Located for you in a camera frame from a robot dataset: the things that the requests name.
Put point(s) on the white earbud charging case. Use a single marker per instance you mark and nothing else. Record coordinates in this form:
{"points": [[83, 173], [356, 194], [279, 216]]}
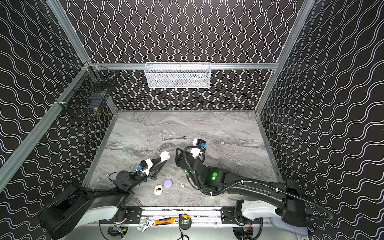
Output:
{"points": [[164, 156]]}

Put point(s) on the black wire basket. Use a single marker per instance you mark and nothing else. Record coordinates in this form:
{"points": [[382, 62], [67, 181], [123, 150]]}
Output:
{"points": [[92, 91]]}

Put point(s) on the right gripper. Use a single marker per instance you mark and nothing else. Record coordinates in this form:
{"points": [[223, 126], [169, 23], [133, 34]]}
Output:
{"points": [[191, 157]]}

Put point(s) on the silver combination wrench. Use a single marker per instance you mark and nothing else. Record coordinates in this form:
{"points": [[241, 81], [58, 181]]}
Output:
{"points": [[175, 138]]}

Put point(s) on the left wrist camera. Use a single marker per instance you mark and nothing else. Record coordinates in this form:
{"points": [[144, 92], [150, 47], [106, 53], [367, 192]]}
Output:
{"points": [[145, 166]]}

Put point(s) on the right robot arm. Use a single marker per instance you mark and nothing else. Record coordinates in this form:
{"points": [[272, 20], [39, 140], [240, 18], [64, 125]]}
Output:
{"points": [[287, 197]]}

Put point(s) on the brass padlock in basket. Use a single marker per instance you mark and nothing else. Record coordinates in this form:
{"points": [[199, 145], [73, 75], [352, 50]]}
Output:
{"points": [[96, 112]]}

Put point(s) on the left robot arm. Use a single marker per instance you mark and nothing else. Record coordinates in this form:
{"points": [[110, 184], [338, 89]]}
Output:
{"points": [[78, 205]]}

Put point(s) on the orange adjustable wrench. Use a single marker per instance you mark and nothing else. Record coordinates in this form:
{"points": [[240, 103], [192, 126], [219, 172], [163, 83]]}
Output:
{"points": [[146, 223]]}

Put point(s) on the purple earbud charging case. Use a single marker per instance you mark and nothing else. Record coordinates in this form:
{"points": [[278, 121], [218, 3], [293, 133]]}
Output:
{"points": [[168, 183]]}

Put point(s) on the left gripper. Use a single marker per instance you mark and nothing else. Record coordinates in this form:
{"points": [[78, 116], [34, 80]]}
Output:
{"points": [[154, 168]]}

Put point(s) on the grey cloth pad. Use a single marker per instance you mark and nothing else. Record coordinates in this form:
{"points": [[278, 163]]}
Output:
{"points": [[280, 224]]}

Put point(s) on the white wire mesh basket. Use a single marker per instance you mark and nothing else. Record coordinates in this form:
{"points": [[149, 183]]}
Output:
{"points": [[178, 75]]}

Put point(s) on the black yellow tape measure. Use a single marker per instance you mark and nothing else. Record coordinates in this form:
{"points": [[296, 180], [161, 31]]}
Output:
{"points": [[185, 222]]}

